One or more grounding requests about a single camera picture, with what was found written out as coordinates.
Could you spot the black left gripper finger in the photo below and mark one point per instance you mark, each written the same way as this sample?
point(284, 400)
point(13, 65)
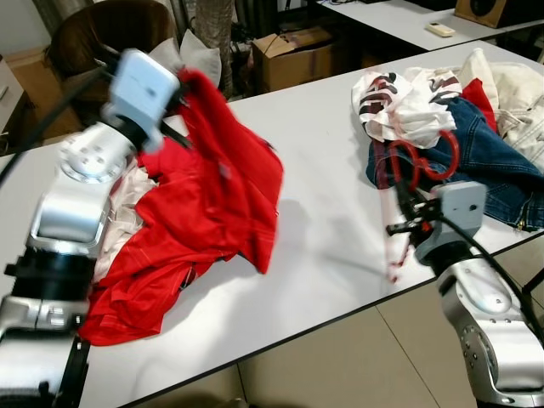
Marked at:
point(174, 133)

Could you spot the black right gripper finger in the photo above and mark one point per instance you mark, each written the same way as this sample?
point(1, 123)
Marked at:
point(408, 187)

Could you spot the red plastic hanger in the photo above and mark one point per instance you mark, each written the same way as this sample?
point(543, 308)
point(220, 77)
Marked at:
point(452, 157)

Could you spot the red garment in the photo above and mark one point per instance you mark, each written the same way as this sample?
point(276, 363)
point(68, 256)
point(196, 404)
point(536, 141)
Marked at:
point(204, 195)

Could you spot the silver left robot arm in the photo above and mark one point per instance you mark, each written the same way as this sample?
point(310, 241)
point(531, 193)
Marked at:
point(68, 221)

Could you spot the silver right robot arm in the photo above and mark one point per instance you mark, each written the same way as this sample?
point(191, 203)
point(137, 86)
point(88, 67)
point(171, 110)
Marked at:
point(484, 306)

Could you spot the white pillow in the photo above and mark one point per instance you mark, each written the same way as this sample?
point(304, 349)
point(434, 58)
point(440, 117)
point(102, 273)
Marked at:
point(200, 55)

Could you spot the blue denim jeans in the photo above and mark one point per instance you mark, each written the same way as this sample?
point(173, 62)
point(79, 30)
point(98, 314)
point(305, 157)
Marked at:
point(484, 161)

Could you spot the white shirt dark red print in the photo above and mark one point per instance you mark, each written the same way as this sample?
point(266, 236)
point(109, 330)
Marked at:
point(416, 106)

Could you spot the patterned beige curtain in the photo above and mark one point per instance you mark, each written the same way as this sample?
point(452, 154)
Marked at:
point(212, 21)

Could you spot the brown armchair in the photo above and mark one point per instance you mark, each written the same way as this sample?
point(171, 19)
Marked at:
point(119, 25)

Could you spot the small red cloth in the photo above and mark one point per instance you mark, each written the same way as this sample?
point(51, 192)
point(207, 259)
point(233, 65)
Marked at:
point(478, 98)

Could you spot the open cardboard box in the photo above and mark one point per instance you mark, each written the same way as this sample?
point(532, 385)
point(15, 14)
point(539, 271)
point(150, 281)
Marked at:
point(293, 64)

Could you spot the cream denim jacket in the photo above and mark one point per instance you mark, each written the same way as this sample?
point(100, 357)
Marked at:
point(518, 93)

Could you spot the white remote control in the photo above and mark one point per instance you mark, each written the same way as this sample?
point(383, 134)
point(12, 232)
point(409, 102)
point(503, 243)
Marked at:
point(440, 29)

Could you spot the white desk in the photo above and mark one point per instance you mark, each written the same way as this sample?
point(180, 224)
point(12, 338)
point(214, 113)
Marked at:
point(399, 21)

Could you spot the wooden speaker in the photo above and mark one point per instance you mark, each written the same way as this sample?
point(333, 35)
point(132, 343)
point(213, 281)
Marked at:
point(480, 12)

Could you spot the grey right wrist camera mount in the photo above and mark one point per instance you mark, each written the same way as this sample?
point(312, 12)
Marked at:
point(459, 208)

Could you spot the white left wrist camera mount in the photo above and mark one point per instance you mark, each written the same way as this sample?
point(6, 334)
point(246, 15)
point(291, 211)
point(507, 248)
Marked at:
point(140, 89)

